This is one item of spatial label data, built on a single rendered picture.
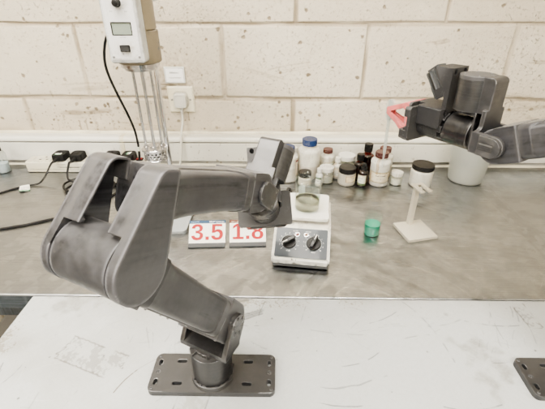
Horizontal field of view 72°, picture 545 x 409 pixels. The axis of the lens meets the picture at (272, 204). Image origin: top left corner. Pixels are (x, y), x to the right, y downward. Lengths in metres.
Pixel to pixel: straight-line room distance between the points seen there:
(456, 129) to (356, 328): 0.40
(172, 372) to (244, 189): 0.34
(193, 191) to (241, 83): 0.90
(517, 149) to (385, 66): 0.71
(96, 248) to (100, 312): 0.49
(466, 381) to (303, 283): 0.34
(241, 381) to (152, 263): 0.35
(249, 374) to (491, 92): 0.59
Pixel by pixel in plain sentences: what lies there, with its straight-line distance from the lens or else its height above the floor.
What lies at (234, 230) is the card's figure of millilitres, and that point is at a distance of 0.94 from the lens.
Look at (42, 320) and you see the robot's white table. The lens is 0.87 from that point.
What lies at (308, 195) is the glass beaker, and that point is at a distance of 0.85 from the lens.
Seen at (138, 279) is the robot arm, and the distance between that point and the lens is 0.35.
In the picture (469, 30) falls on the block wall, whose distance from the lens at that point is 1.38.
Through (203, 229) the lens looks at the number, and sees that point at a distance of 0.95.
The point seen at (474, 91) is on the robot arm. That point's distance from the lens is 0.72.
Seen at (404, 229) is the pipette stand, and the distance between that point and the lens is 1.03.
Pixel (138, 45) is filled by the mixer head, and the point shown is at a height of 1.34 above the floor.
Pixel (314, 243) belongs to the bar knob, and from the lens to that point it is 0.84.
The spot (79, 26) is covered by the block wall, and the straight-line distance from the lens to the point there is 1.39.
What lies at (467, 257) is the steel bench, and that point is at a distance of 1.00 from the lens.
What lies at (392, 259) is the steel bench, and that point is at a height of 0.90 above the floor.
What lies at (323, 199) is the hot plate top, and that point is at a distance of 0.95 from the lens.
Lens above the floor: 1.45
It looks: 31 degrees down
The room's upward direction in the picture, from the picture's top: straight up
